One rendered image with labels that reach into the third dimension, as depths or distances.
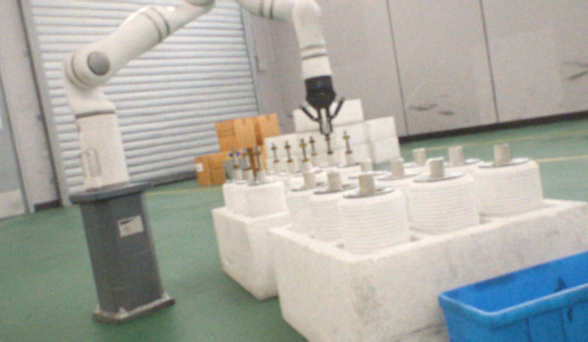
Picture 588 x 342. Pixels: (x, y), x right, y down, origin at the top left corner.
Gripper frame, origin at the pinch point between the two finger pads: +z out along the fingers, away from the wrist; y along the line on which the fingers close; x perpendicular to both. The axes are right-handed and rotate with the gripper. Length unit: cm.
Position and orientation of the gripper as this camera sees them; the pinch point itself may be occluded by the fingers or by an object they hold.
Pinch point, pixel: (326, 129)
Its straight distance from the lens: 148.3
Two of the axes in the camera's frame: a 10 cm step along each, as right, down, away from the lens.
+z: 1.7, 9.8, 0.7
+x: 0.3, -0.8, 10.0
